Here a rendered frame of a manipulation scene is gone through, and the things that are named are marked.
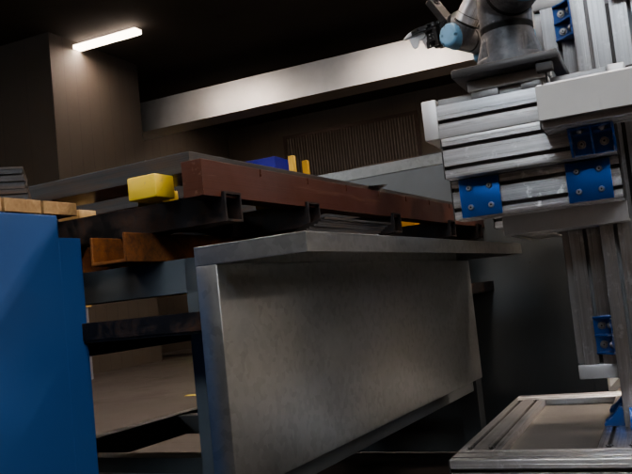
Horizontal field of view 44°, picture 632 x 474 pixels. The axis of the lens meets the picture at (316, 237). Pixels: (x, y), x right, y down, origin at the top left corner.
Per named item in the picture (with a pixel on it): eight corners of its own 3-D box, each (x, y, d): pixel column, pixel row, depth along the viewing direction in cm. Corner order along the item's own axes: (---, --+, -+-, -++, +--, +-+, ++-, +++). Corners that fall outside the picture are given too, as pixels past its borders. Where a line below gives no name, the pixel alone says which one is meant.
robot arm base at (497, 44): (551, 71, 177) (545, 28, 178) (541, 55, 163) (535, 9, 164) (484, 85, 183) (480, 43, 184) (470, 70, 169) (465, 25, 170)
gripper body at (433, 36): (425, 50, 264) (452, 38, 255) (419, 24, 264) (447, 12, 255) (439, 49, 269) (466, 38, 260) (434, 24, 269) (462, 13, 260)
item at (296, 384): (215, 496, 118) (195, 266, 121) (469, 377, 233) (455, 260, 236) (238, 497, 116) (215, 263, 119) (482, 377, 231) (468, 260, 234)
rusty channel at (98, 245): (91, 266, 134) (88, 238, 134) (425, 260, 280) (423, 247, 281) (126, 261, 130) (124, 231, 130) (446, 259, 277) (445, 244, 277)
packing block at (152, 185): (128, 201, 131) (126, 179, 131) (148, 203, 135) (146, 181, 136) (156, 196, 128) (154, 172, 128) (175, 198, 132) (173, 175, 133)
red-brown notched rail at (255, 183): (183, 198, 127) (181, 162, 128) (473, 229, 270) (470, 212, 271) (203, 195, 125) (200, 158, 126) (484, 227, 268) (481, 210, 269)
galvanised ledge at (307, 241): (195, 266, 121) (193, 247, 121) (455, 260, 236) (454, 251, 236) (308, 251, 112) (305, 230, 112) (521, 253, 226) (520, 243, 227)
